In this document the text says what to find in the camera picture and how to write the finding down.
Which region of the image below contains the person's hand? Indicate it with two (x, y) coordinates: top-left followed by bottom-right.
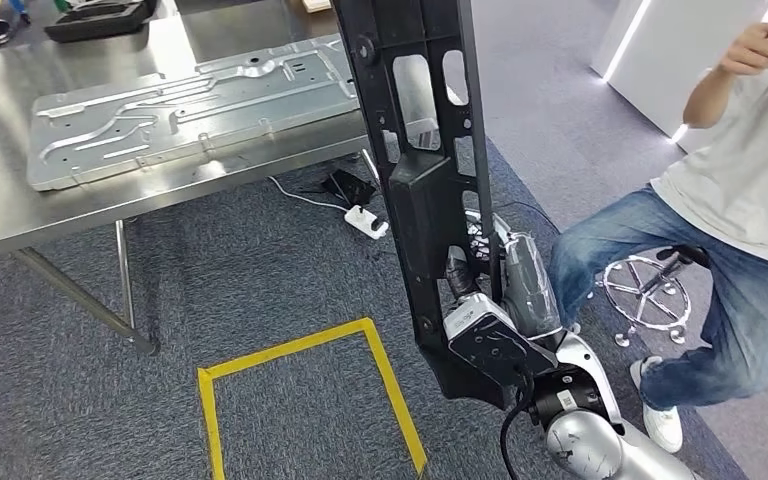
(717, 18), (768, 77)

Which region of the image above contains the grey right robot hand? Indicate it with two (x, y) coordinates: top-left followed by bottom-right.
(445, 210), (565, 340)

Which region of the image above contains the long black plastic part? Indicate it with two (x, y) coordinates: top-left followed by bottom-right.
(330, 0), (519, 410)

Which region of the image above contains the stainless steel workbench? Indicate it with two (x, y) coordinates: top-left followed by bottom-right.
(0, 0), (471, 357)

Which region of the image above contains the white lit cabinet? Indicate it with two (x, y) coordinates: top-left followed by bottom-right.
(589, 0), (768, 155)

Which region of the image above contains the chrome star base stool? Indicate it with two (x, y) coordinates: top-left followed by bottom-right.
(597, 245), (713, 348)

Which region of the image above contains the person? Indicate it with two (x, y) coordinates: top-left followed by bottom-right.
(548, 18), (768, 455)

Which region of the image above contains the yellow floor tape outline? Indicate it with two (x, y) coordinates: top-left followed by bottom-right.
(197, 316), (430, 480)

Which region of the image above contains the white power strip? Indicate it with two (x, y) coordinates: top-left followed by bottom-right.
(344, 203), (391, 241)

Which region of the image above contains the stamped grey metal panel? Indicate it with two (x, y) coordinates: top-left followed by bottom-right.
(26, 33), (440, 193)

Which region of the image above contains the black foam case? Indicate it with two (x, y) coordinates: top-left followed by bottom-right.
(44, 0), (160, 45)

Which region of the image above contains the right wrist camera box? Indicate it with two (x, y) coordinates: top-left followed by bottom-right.
(442, 291), (560, 401)

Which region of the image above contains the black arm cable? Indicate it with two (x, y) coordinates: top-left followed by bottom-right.
(498, 374), (536, 480)

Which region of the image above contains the white power cord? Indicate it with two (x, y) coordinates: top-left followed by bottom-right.
(267, 175), (352, 215)

